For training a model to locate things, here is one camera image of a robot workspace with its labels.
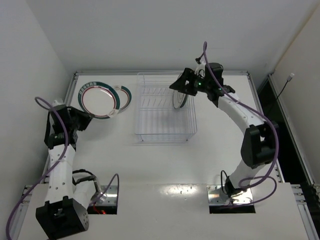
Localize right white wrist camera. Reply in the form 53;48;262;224
194;63;206;77

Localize white wire dish rack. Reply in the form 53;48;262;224
135;72;198;144

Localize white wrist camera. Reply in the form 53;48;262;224
52;99;64;107
194;63;206;77

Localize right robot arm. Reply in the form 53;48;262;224
170;62;279;198

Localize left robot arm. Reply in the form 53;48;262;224
35;103;99;240

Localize black wall cable with plug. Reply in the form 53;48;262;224
276;72;295;100

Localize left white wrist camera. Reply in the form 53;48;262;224
52;99;64;107

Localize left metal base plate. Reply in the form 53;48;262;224
89;185;118;207

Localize dark green patterned plate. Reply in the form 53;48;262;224
180;94;189;108

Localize metal base plate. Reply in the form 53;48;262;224
89;185;118;207
206;185;254;207

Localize green red rimmed plate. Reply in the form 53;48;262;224
112;85;132;113
77;81;121;120

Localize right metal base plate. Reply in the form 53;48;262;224
206;185;254;207

